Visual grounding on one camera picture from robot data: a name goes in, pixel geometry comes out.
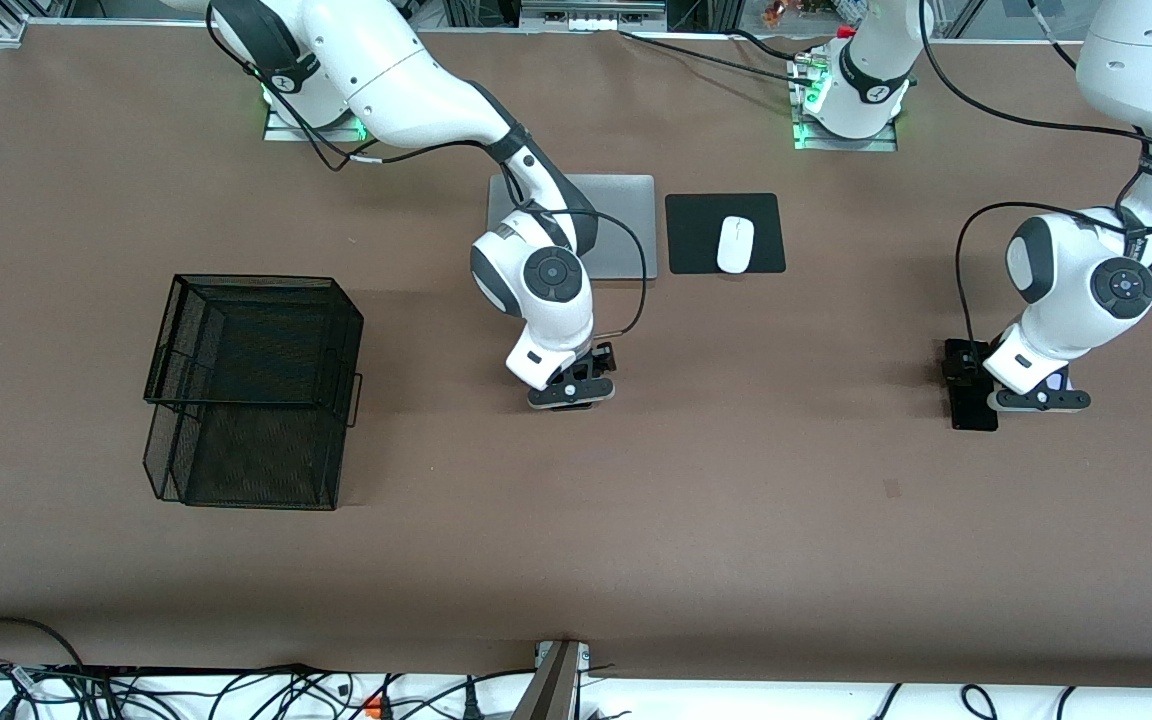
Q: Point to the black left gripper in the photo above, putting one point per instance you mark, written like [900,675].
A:
[963,366]

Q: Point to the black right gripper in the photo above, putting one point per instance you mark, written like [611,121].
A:
[600,357]

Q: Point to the large black slab phone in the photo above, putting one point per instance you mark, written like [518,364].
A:
[974,412]

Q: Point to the white phone pink edge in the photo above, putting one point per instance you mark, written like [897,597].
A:
[1058,380]

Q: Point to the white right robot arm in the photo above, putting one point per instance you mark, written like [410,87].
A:
[406,70]

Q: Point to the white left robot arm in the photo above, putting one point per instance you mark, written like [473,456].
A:
[1076,270]

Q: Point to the silver closed laptop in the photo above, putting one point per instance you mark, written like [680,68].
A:
[626,220]

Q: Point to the black mouse pad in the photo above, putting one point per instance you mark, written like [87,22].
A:
[696,235]

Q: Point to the white computer mouse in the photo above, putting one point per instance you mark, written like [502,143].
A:
[735,245]

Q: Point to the white power strip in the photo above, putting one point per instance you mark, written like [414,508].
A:
[586,20]

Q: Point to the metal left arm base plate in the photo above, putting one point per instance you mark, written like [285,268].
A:
[811,142]

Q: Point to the aluminium mounting post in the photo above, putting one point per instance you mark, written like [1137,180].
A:
[551,690]

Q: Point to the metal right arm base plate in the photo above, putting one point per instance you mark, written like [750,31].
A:
[281,132]

